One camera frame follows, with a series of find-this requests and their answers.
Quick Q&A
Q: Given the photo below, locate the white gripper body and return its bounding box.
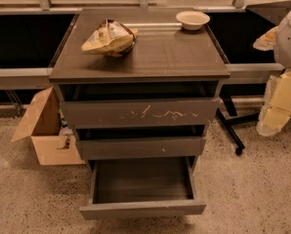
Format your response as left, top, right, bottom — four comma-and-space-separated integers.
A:
263, 69, 291, 121

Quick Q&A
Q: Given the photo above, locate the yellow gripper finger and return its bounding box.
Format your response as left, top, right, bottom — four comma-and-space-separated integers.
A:
253, 26, 278, 51
256, 107, 291, 137

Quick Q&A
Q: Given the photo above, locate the scratched grey top drawer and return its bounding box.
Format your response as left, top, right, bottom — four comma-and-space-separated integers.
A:
59, 81, 221, 130

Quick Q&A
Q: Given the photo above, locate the white paper bowl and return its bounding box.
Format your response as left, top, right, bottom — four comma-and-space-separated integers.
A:
176, 11, 210, 31

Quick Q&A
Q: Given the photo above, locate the grey bottom drawer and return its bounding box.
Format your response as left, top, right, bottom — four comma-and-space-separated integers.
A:
80, 157, 206, 219

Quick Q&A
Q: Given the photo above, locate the dark grey drawer cabinet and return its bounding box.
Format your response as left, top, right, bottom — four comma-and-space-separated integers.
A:
48, 7, 231, 174

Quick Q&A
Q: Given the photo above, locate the green bottle in box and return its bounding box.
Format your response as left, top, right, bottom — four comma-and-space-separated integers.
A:
58, 108, 67, 128

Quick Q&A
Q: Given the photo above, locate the yellow crumpled chip bag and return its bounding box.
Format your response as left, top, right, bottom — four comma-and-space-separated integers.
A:
81, 19, 138, 58

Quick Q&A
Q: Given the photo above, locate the grey middle drawer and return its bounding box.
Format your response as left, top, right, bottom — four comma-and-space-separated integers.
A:
76, 125, 206, 160

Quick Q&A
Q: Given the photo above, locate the metal window rail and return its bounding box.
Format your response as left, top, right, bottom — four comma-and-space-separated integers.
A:
0, 63, 284, 90

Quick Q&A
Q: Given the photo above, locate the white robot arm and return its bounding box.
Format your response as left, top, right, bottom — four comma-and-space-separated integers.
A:
253, 11, 291, 137

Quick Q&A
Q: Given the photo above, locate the open cardboard box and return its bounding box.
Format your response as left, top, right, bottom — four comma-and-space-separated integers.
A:
12, 88, 83, 166

